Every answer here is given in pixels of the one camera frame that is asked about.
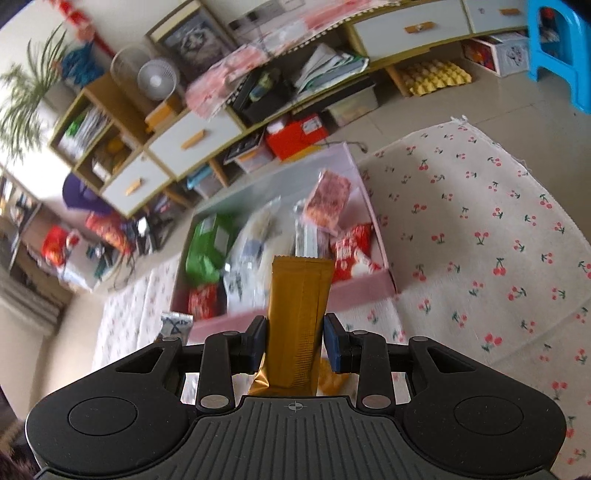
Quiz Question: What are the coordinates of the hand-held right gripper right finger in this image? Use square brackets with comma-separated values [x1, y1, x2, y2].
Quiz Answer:
[323, 313, 476, 411]

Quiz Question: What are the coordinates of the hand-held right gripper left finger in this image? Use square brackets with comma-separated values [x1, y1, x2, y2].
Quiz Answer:
[115, 315, 269, 415]

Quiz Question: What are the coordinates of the gold snack packet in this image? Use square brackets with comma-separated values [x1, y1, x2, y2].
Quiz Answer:
[247, 255, 334, 398]

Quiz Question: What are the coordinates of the clear packet with triangle print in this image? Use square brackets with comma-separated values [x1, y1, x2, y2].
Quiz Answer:
[223, 265, 269, 315]

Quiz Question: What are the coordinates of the pink cardboard box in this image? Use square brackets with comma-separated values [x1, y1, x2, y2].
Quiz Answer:
[170, 141, 398, 346]

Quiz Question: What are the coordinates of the green snack packet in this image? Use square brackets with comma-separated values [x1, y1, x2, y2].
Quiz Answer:
[185, 214, 238, 285]

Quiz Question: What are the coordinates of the clear white pastry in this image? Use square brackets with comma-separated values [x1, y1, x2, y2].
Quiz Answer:
[235, 196, 298, 273]

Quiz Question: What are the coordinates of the pink snack packet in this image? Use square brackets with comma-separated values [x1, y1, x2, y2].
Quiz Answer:
[302, 169, 352, 237]

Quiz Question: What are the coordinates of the small white blue-print packet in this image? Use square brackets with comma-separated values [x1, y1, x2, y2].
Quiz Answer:
[160, 312, 194, 345]

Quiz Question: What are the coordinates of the red white patterned snack packet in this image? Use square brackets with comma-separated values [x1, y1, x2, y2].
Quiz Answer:
[331, 223, 385, 283]

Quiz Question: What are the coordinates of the cherry print cloth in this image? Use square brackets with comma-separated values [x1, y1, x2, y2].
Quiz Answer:
[92, 117, 591, 467]

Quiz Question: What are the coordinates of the clear bin with blue lid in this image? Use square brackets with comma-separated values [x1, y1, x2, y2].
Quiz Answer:
[187, 165, 223, 198]

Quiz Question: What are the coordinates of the clear bin with orange label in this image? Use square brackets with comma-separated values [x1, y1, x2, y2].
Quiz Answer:
[224, 136, 279, 175]

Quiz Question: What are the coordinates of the red gift bag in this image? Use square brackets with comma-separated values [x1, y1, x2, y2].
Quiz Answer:
[85, 212, 136, 253]

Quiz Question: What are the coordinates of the white paper bag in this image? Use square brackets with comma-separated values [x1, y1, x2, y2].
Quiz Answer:
[60, 244, 108, 290]

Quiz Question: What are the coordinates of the red cardboard box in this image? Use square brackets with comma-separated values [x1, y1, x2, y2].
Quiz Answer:
[265, 113, 329, 161]

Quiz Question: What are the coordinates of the wooden cabinet with white drawers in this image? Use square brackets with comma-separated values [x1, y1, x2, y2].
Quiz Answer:
[48, 0, 532, 219]

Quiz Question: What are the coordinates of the red white shopping bag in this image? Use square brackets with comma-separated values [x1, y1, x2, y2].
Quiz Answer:
[41, 224, 82, 267]

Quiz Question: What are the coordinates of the purple hat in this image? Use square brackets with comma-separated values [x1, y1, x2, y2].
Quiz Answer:
[62, 172, 114, 216]

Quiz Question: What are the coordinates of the grey curtain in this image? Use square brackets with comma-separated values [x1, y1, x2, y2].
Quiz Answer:
[0, 268, 71, 334]

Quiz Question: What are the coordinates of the clear plastic storage bin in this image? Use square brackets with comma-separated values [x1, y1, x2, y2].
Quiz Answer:
[323, 85, 378, 128]

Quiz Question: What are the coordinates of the black storage bin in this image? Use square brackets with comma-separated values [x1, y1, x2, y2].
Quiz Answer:
[228, 69, 297, 126]

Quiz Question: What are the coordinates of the orange cardboard box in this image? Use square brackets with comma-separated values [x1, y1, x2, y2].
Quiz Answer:
[145, 99, 184, 133]

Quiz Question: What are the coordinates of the wooden desk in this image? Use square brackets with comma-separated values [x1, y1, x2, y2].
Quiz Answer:
[0, 174, 48, 274]

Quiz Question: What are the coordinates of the stack of papers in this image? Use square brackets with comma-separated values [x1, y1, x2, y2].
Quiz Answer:
[295, 43, 371, 96]

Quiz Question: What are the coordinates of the pink checked cloth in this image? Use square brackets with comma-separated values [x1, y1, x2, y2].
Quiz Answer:
[184, 0, 417, 119]

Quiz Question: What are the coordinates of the white desk fan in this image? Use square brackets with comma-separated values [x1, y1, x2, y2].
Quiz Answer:
[137, 58, 180, 103]

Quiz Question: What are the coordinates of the yellow egg tray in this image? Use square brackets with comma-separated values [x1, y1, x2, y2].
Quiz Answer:
[396, 59, 472, 99]

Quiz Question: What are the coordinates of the framed picture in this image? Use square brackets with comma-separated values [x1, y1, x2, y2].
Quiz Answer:
[146, 2, 239, 82]

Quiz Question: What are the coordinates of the blue hanging decoration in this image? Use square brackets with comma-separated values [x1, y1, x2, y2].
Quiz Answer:
[62, 43, 105, 87]

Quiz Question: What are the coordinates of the white box with clock print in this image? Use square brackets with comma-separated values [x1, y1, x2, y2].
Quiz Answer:
[464, 32, 530, 78]

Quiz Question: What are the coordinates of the green potted plant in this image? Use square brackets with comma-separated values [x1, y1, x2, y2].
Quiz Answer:
[0, 23, 71, 154]

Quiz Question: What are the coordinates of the blue plastic stool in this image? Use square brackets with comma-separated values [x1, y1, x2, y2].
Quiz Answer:
[526, 0, 591, 114]

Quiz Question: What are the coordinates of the black cable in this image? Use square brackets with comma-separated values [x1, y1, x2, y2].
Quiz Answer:
[110, 250, 140, 290]

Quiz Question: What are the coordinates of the black camera tripod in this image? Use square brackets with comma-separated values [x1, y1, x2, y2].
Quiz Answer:
[131, 216, 163, 253]

